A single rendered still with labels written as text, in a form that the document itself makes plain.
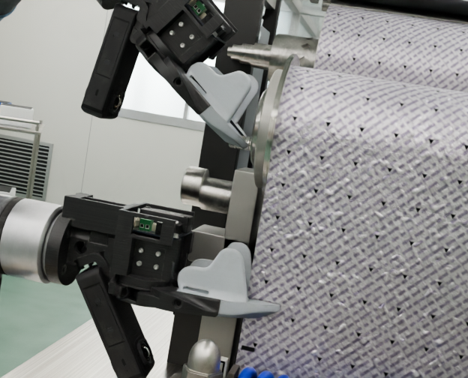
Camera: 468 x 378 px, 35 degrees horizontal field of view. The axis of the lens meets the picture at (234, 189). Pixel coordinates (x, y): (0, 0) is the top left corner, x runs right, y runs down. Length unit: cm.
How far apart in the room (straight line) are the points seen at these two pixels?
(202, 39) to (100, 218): 19
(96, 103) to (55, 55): 609
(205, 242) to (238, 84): 16
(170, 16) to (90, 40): 602
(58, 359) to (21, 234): 37
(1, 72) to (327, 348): 650
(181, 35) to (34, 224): 22
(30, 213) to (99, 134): 597
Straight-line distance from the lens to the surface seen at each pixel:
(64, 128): 679
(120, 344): 70
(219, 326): 78
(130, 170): 658
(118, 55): 76
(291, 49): 95
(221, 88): 72
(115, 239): 67
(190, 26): 73
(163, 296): 65
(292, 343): 69
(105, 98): 76
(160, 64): 72
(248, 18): 101
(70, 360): 104
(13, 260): 71
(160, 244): 67
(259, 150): 67
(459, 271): 67
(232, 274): 66
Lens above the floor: 127
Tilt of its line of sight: 6 degrees down
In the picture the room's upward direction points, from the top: 10 degrees clockwise
